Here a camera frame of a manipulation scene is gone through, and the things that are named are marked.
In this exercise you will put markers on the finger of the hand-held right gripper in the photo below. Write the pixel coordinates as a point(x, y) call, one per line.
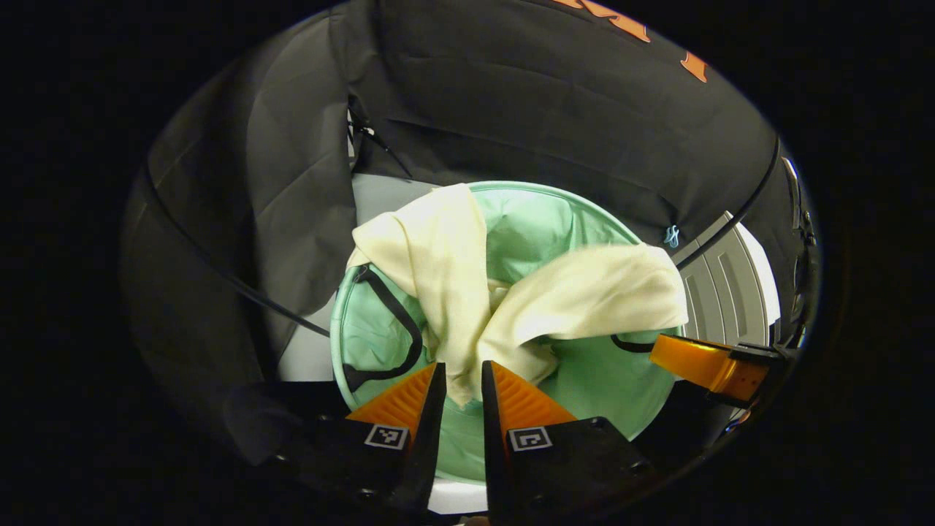
point(694, 361)

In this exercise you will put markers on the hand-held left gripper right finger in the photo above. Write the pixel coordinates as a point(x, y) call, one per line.
point(493, 453)

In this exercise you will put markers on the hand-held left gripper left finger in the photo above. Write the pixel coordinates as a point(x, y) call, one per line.
point(427, 438)

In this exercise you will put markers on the cream short-sleeved shirt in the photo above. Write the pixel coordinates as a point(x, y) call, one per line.
point(438, 256)

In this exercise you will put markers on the green laundry hamper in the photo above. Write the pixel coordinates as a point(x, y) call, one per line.
point(533, 226)

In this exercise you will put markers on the small blue clip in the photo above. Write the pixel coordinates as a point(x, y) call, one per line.
point(671, 236)

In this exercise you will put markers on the black backdrop cloth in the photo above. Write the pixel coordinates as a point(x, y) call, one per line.
point(511, 109)

